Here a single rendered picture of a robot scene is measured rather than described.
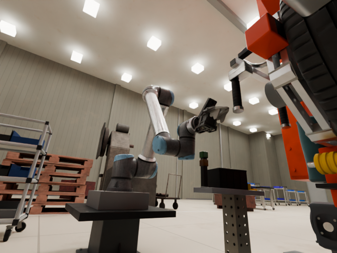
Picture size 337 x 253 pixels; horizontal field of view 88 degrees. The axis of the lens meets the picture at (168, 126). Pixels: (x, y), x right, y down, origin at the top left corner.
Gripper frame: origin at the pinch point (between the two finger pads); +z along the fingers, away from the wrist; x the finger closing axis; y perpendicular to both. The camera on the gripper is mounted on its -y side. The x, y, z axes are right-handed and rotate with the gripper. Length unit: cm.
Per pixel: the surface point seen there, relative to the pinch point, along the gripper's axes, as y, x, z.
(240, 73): -15.4, -0.1, 4.8
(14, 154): 47, 151, -290
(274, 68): -2.5, 3.4, 23.3
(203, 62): -610, -229, -562
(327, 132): 11.2, -15.0, 26.6
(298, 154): -5, -65, -12
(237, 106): -1.8, -3.8, 1.9
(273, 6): -33.8, 4.0, 21.5
